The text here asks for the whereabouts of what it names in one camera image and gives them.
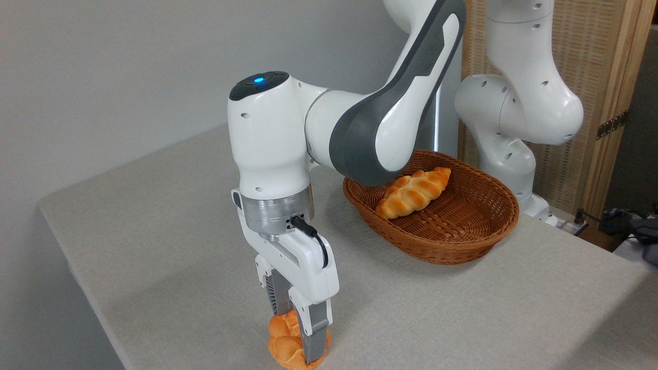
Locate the dark grey bag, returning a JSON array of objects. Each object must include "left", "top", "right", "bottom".
[{"left": 604, "top": 207, "right": 658, "bottom": 267}]

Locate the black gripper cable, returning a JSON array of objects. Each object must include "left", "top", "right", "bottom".
[{"left": 290, "top": 216, "right": 330, "bottom": 269}]

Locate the dark metal screen hinge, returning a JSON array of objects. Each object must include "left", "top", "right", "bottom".
[{"left": 596, "top": 110, "right": 629, "bottom": 140}]

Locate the long braided bread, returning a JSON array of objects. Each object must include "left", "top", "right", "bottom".
[{"left": 375, "top": 166, "right": 452, "bottom": 220}]

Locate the round knotted bread roll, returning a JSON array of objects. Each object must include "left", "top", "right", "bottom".
[{"left": 267, "top": 309, "right": 332, "bottom": 370}]

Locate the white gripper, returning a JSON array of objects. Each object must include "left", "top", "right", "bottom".
[{"left": 231, "top": 190, "right": 340, "bottom": 365}]

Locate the brown woven wicker basket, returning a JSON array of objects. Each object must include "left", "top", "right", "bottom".
[{"left": 343, "top": 149, "right": 520, "bottom": 266}]

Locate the white power strip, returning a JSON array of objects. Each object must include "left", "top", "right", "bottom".
[{"left": 547, "top": 215, "right": 588, "bottom": 236}]

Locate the grey tablecloth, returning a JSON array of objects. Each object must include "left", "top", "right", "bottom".
[{"left": 39, "top": 123, "right": 652, "bottom": 370}]

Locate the black power cable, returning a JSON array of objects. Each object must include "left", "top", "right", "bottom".
[{"left": 575, "top": 208, "right": 641, "bottom": 234}]

